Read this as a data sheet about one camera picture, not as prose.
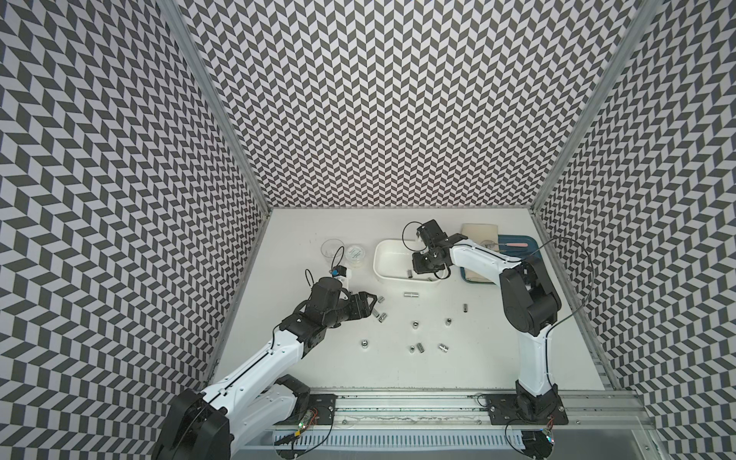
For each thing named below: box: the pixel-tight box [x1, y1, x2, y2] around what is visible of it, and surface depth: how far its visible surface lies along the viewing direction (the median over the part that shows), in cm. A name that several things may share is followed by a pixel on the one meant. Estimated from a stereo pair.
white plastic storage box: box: [372, 239, 447, 284], surface depth 101 cm
